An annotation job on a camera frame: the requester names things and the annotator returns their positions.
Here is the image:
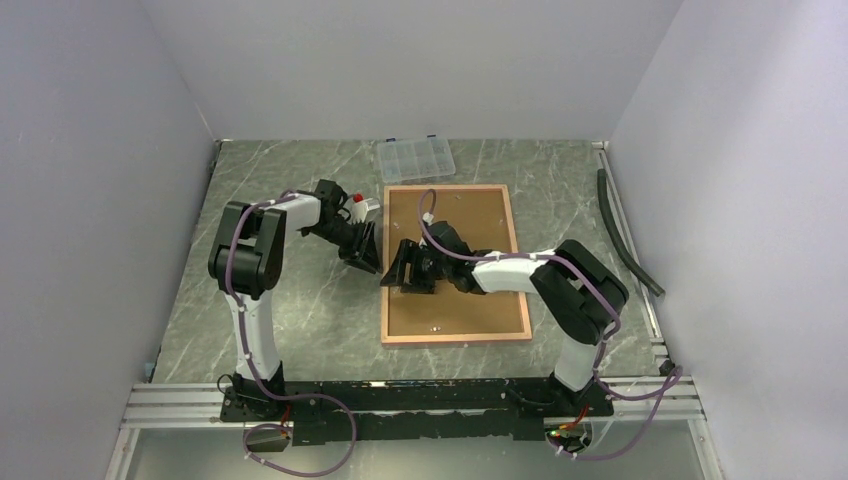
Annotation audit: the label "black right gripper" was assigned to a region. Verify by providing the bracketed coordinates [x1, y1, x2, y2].
[380, 239, 451, 295]

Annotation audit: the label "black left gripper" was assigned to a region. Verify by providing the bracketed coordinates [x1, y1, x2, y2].
[305, 217, 384, 275]

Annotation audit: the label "pink wooden picture frame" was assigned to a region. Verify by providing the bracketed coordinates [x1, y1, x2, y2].
[380, 184, 534, 350]

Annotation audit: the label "brown backing board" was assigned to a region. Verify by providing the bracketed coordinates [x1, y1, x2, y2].
[388, 189, 526, 338]

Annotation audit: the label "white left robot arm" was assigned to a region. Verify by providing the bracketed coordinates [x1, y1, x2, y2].
[207, 179, 382, 420]

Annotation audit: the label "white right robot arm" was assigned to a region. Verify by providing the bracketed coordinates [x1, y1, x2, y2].
[380, 221, 629, 415]

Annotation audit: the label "clear plastic organizer box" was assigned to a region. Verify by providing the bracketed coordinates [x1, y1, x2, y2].
[376, 135, 456, 184]

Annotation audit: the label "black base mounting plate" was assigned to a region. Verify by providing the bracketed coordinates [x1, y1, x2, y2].
[220, 377, 614, 446]

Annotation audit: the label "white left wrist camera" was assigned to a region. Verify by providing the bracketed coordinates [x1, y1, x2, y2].
[349, 193, 382, 224]

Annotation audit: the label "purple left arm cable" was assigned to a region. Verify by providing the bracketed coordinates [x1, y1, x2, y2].
[223, 190, 359, 478]

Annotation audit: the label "black rubber hose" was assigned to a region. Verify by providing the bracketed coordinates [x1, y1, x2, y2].
[596, 168, 666, 297]

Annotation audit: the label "aluminium rail frame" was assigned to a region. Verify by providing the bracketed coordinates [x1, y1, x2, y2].
[114, 140, 721, 479]

